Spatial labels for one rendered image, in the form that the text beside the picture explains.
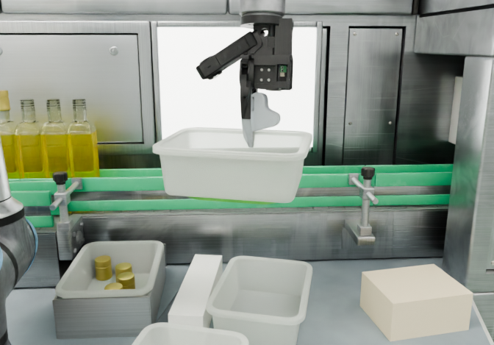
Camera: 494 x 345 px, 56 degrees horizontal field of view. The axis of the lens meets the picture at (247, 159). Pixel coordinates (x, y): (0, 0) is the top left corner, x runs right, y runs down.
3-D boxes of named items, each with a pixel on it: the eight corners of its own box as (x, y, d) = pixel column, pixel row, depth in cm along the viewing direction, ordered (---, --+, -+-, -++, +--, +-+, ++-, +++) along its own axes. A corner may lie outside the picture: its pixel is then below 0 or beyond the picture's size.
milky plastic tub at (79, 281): (166, 274, 106) (165, 239, 104) (153, 334, 84) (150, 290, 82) (88, 276, 105) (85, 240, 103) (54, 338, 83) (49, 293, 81)
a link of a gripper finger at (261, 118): (276, 149, 76) (278, 92, 75) (240, 148, 77) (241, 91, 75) (278, 148, 79) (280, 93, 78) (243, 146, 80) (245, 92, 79)
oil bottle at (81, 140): (102, 203, 116) (95, 118, 111) (96, 211, 110) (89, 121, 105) (79, 203, 116) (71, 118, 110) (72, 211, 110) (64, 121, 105)
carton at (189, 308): (222, 279, 105) (222, 255, 103) (203, 346, 82) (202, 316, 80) (195, 278, 105) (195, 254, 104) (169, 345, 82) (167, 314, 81)
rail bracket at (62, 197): (87, 211, 109) (82, 159, 106) (63, 240, 93) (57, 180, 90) (73, 211, 109) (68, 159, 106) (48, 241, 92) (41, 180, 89)
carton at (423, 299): (468, 329, 87) (473, 293, 85) (389, 341, 83) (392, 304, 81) (430, 296, 98) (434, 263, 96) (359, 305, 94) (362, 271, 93)
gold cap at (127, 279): (134, 299, 93) (132, 279, 92) (116, 300, 93) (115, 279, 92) (137, 290, 96) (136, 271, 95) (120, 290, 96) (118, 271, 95)
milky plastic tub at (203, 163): (302, 217, 64) (304, 155, 61) (148, 206, 68) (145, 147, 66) (312, 180, 80) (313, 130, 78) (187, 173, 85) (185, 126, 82)
